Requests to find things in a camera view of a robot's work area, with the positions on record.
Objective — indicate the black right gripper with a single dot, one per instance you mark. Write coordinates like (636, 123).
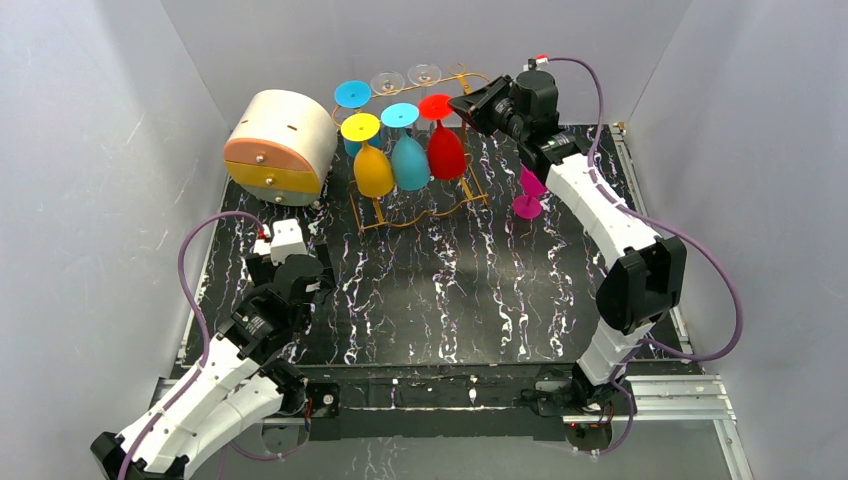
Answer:
(482, 108)

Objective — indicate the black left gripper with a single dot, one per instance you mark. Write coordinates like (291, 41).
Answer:
(321, 279)

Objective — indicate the red wine glass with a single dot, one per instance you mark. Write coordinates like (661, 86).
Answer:
(445, 152)

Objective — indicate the magenta wine glass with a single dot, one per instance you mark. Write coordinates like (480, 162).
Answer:
(527, 205)

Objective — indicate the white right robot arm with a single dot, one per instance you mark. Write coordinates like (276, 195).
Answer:
(644, 270)

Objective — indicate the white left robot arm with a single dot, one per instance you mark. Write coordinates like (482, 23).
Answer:
(242, 382)

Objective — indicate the clear wine glass right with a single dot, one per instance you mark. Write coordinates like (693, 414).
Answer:
(424, 75)

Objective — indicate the clear wine glass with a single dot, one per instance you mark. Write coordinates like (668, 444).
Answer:
(387, 83)
(424, 75)

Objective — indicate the clear wine glass left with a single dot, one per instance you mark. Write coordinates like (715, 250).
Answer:
(387, 83)

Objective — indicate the light blue wine glass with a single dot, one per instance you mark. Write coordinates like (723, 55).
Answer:
(408, 159)

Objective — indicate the rear blue wine glass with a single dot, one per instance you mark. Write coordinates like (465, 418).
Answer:
(353, 95)

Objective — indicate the yellow wine glass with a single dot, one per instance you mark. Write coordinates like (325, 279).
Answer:
(371, 168)

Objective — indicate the round drawer storage box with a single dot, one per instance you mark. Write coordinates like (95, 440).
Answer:
(282, 148)

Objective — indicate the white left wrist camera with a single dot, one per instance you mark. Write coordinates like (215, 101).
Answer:
(280, 240)

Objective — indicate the gold wire glass rack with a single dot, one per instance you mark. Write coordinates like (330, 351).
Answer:
(369, 213)

